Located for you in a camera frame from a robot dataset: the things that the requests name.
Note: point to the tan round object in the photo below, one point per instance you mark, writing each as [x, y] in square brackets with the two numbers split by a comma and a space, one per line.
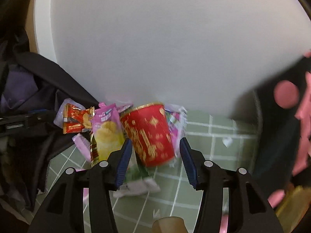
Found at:
[167, 225]

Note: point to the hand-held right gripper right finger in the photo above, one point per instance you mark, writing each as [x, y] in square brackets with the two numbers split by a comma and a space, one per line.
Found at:
[188, 165]

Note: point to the red paper noodle cup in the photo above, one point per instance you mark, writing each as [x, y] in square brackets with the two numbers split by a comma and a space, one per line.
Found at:
[148, 136]

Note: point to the small white paper scrap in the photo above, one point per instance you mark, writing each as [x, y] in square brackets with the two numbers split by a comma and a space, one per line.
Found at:
[227, 142]

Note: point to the white green wrapper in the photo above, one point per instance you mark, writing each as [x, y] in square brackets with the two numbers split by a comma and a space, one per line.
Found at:
[138, 183]

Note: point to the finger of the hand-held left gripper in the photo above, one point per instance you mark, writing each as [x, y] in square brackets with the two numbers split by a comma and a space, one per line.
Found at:
[24, 121]

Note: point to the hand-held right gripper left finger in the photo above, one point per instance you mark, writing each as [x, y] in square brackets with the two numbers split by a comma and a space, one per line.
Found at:
[123, 161]

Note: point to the green checked mat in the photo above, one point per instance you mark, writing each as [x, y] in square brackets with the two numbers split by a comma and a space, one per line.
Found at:
[206, 131]

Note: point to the long pink packet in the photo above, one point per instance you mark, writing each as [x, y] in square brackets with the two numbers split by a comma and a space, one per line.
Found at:
[81, 144]

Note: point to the olive yellow packet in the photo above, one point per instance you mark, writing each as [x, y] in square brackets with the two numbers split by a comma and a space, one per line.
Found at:
[295, 203]

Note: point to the purple white wrapper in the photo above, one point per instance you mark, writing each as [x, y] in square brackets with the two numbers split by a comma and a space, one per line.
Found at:
[177, 126]

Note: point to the black bag pink print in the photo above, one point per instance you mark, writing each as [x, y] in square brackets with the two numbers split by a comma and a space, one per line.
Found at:
[267, 116]

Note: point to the purple yellow chip packet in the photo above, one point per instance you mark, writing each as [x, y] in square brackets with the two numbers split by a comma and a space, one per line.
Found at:
[107, 131]

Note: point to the black bag purple lining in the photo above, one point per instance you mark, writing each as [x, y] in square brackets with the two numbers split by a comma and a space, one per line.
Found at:
[60, 77]

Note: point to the red snack packet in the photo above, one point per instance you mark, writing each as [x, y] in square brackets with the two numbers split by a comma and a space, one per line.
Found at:
[75, 120]

